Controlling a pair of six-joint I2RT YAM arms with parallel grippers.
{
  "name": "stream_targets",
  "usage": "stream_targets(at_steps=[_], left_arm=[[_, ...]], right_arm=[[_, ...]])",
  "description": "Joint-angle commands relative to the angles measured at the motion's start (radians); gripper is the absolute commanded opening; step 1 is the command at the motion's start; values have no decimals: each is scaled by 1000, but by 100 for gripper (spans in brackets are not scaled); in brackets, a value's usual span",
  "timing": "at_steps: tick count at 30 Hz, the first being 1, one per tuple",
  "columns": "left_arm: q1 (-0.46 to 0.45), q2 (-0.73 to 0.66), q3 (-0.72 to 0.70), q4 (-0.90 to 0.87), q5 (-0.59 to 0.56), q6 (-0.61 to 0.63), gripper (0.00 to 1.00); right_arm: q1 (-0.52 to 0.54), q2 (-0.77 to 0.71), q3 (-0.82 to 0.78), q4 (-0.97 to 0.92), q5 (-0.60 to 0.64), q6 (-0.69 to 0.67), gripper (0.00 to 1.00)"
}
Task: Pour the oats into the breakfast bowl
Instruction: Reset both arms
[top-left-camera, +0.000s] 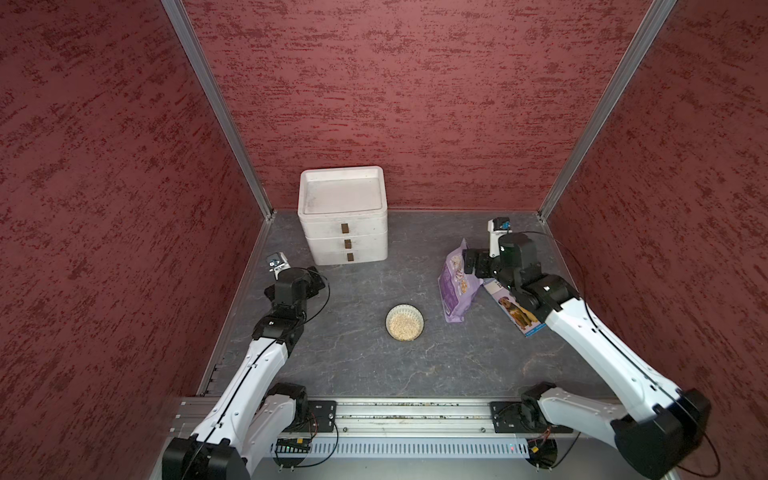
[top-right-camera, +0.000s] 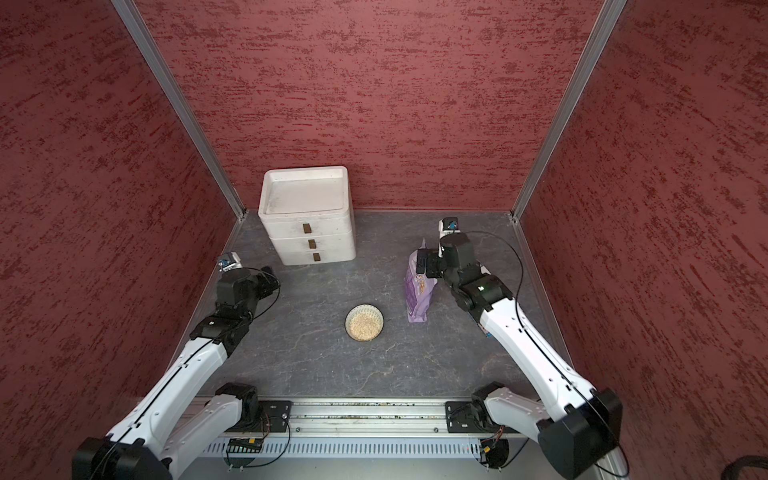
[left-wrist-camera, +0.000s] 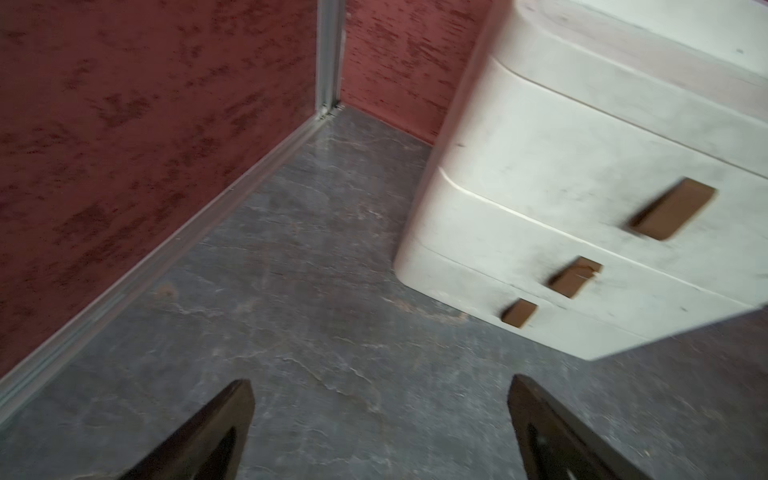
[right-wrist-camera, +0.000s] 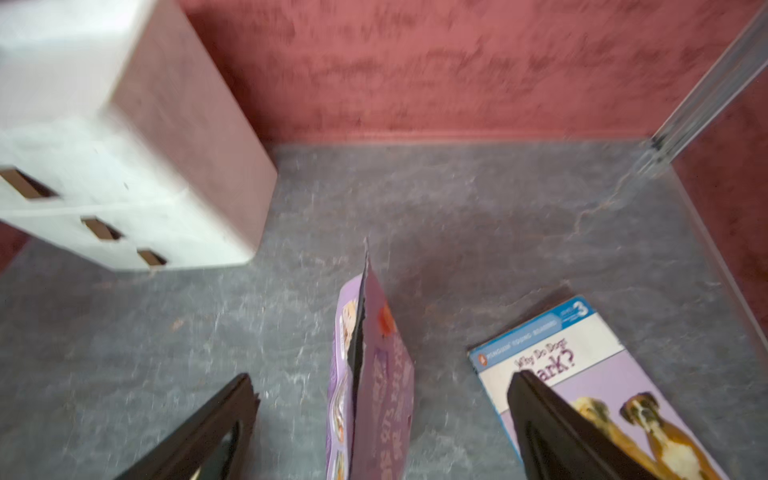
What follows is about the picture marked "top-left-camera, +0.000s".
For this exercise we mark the dog book Why Dogs Bark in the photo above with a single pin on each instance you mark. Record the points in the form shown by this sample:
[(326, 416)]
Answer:
[(524, 321)]

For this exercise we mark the left corner aluminium post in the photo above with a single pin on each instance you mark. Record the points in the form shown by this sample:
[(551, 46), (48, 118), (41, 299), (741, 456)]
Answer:
[(190, 43)]

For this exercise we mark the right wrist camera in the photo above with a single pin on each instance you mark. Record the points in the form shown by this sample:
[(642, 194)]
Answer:
[(497, 227)]

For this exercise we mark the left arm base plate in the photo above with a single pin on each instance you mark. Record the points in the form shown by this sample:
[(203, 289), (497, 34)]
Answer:
[(317, 416)]

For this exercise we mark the right controller board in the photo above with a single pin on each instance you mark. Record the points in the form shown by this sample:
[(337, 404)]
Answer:
[(542, 453)]

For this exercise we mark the controller board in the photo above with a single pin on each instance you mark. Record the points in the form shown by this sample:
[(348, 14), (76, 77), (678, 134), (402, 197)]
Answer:
[(542, 453), (293, 446)]

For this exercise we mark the green patterned breakfast bowl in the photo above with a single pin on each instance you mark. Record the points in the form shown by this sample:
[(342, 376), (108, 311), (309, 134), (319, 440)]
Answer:
[(404, 322)]

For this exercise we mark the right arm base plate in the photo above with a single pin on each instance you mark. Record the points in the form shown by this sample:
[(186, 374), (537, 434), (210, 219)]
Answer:
[(520, 418)]

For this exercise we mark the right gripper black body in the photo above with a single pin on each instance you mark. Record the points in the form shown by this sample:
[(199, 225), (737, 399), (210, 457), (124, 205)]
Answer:
[(505, 274)]

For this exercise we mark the purple oats bag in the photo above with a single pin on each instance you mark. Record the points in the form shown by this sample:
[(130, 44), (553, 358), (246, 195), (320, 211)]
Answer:
[(457, 288)]

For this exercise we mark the right corner aluminium post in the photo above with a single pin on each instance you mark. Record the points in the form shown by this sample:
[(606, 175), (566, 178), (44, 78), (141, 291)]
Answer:
[(643, 38)]

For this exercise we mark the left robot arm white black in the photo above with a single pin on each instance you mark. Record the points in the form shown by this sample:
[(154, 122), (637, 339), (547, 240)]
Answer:
[(233, 438)]

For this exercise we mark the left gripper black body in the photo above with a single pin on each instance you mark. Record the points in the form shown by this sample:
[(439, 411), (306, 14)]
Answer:
[(302, 310)]

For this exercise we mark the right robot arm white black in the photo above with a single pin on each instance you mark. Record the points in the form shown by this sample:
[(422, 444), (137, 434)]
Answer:
[(654, 425)]

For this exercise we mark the aluminium mounting rail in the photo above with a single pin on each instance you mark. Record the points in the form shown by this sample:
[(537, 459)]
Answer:
[(415, 417)]

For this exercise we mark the corner aluminium post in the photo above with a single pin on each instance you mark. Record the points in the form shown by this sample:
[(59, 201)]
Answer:
[(643, 38), (190, 43)]

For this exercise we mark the perforated cable duct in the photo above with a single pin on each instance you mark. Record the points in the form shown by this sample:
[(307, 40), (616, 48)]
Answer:
[(417, 448)]

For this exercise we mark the left controller board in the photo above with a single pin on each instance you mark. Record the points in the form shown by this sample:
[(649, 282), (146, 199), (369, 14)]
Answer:
[(293, 446)]

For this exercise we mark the white three-drawer storage box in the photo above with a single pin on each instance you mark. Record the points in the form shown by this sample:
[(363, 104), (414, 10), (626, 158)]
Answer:
[(344, 214)]

